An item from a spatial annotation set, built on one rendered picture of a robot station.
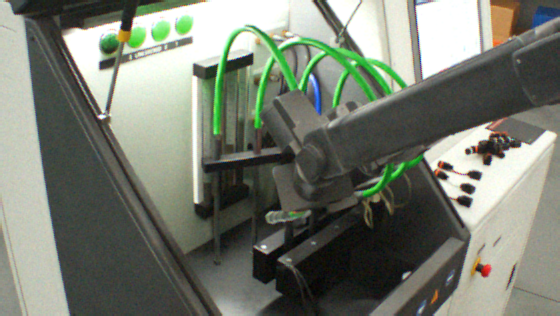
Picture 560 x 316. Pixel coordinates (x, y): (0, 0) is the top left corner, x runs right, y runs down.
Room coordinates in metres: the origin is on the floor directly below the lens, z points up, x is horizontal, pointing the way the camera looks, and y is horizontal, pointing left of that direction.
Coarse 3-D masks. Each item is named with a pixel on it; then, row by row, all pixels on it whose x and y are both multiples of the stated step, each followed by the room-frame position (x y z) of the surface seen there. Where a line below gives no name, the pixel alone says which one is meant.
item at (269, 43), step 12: (228, 36) 1.05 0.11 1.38; (264, 36) 0.93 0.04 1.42; (228, 48) 1.07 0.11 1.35; (276, 48) 0.90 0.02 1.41; (276, 60) 0.89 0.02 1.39; (288, 72) 0.86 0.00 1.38; (216, 84) 1.10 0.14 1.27; (288, 84) 0.85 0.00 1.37; (216, 96) 1.10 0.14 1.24; (216, 108) 1.11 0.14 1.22; (216, 120) 1.11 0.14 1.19; (216, 132) 1.11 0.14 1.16
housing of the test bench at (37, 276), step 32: (0, 0) 0.97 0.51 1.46; (0, 32) 0.98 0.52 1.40; (0, 64) 0.99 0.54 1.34; (0, 96) 1.00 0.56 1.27; (32, 96) 0.92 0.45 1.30; (0, 128) 1.02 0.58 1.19; (32, 128) 0.92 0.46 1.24; (0, 160) 1.04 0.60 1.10; (32, 160) 0.94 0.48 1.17; (0, 192) 1.07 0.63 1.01; (32, 192) 0.95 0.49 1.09; (32, 224) 0.97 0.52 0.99; (32, 256) 0.99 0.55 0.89; (32, 288) 1.02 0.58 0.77
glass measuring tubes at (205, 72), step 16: (208, 64) 1.16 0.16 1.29; (240, 64) 1.22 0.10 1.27; (192, 80) 1.17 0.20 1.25; (208, 80) 1.16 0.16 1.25; (224, 80) 1.23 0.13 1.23; (240, 80) 1.24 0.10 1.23; (208, 96) 1.16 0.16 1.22; (224, 96) 1.23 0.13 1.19; (240, 96) 1.24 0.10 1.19; (208, 112) 1.16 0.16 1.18; (224, 112) 1.23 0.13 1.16; (240, 112) 1.24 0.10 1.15; (192, 128) 1.17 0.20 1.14; (208, 128) 1.16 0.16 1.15; (224, 128) 1.23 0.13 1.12; (240, 128) 1.24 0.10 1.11; (208, 144) 1.16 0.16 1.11; (224, 144) 1.23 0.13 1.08; (240, 144) 1.24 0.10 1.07; (208, 176) 1.16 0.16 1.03; (224, 176) 1.23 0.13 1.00; (240, 176) 1.24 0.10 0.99; (208, 192) 1.16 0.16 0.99; (224, 192) 1.22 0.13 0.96; (240, 192) 1.23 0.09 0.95; (208, 208) 1.15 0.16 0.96; (224, 208) 1.19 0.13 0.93
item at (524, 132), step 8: (504, 120) 1.72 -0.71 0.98; (512, 120) 1.72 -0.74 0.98; (488, 128) 1.64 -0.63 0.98; (496, 128) 1.65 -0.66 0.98; (504, 128) 1.65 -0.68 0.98; (512, 128) 1.66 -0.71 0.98; (520, 128) 1.66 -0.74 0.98; (528, 128) 1.67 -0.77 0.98; (536, 128) 1.67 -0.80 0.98; (512, 136) 1.59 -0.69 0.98; (520, 136) 1.60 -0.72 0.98; (528, 136) 1.60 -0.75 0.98; (536, 136) 1.61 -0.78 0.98; (528, 144) 1.55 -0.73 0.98
